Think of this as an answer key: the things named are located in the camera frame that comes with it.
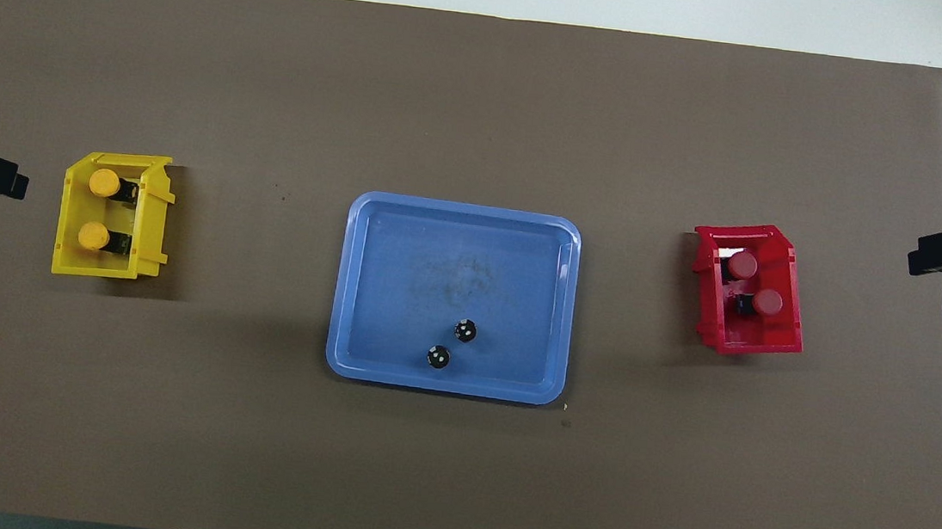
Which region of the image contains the yellow push button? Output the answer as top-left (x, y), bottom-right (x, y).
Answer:
top-left (87, 168), bottom-right (142, 206)
top-left (76, 220), bottom-right (135, 259)

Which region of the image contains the red push button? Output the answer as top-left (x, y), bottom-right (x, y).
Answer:
top-left (720, 249), bottom-right (760, 285)
top-left (732, 285), bottom-right (785, 323)

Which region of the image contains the yellow plastic storage bin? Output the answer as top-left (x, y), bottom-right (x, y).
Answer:
top-left (51, 146), bottom-right (181, 286)

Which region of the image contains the red plastic storage bin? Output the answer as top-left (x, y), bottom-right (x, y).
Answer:
top-left (682, 218), bottom-right (815, 364)

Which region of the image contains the blue plastic tray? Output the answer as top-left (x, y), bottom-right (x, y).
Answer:
top-left (323, 188), bottom-right (586, 409)

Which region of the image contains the brown paper table mat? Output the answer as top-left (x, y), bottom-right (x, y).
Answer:
top-left (0, 0), bottom-right (942, 529)

